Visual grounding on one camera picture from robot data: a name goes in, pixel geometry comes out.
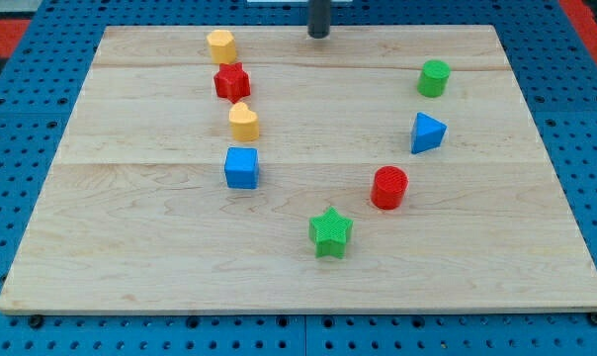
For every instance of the yellow heart block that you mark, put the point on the yellow heart block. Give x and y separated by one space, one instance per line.
244 123

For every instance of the yellow hexagon block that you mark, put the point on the yellow hexagon block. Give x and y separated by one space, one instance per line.
222 46

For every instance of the blue cube block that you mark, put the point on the blue cube block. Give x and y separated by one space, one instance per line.
241 168

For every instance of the green star block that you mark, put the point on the green star block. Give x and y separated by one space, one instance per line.
330 233

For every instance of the red cylinder block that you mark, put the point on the red cylinder block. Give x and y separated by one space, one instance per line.
389 186

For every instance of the light wooden board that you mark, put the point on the light wooden board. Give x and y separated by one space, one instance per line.
135 216

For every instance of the red star block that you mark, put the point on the red star block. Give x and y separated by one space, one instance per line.
232 82

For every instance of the blue triangle block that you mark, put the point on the blue triangle block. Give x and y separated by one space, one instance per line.
427 133

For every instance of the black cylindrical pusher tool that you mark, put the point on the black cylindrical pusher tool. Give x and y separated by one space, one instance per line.
318 18

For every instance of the green cylinder block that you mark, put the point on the green cylinder block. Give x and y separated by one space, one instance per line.
433 78

